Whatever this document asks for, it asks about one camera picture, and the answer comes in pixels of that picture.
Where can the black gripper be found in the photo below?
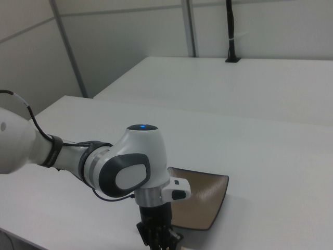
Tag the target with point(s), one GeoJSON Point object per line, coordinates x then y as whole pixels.
{"type": "Point", "coordinates": [156, 218]}

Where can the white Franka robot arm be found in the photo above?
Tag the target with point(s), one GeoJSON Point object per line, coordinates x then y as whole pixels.
{"type": "Point", "coordinates": [140, 151]}

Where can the square brown ceramic plate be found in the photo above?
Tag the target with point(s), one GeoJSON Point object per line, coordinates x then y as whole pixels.
{"type": "Point", "coordinates": [205, 198]}

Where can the aluminium partition post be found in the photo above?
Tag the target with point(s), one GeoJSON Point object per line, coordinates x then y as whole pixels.
{"type": "Point", "coordinates": [190, 26]}
{"type": "Point", "coordinates": [69, 52]}

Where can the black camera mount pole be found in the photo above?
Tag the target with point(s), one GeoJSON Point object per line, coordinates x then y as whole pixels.
{"type": "Point", "coordinates": [230, 26]}

